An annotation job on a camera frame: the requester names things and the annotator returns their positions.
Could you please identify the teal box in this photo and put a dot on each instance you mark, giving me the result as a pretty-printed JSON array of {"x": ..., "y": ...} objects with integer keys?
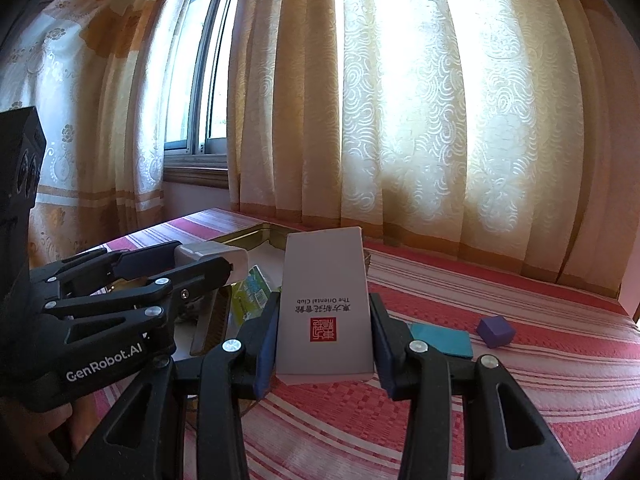
[{"x": 442, "y": 340}]

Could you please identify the white orange lace curtain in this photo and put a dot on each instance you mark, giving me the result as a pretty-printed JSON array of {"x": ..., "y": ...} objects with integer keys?
[{"x": 90, "y": 110}]

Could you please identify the cream patterned curtain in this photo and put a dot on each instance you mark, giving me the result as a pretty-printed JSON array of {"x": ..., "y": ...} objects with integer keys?
[{"x": 425, "y": 110}]

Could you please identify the window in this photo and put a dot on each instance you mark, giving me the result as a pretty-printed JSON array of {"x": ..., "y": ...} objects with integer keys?
[{"x": 205, "y": 70}]

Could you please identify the window sill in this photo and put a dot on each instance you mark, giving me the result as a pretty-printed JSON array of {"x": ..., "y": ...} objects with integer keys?
[{"x": 195, "y": 172}]

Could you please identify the purple cube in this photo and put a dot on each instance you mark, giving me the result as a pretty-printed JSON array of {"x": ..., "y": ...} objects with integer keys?
[{"x": 495, "y": 331}]

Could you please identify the gold metal tray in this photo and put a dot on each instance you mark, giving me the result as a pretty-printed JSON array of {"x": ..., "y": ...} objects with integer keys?
[{"x": 270, "y": 259}]

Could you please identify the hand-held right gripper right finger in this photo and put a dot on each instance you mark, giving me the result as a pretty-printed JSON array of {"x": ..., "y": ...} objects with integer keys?
[{"x": 385, "y": 360}]

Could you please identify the tall white box red stamp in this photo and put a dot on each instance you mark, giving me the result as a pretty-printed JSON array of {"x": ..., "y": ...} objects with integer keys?
[{"x": 325, "y": 280}]

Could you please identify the person's left hand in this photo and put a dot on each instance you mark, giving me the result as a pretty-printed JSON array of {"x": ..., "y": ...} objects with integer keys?
[{"x": 47, "y": 435}]

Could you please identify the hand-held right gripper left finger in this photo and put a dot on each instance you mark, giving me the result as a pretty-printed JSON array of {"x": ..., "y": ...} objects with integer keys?
[{"x": 265, "y": 355}]

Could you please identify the small white box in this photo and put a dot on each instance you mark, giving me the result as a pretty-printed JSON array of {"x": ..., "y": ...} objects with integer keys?
[{"x": 215, "y": 254}]

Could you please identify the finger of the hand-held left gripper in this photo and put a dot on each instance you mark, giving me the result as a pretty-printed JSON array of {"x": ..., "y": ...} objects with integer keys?
[
  {"x": 165, "y": 292},
  {"x": 100, "y": 265}
]

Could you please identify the yellow green snack packet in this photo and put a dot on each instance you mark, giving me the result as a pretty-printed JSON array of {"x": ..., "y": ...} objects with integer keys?
[{"x": 252, "y": 294}]

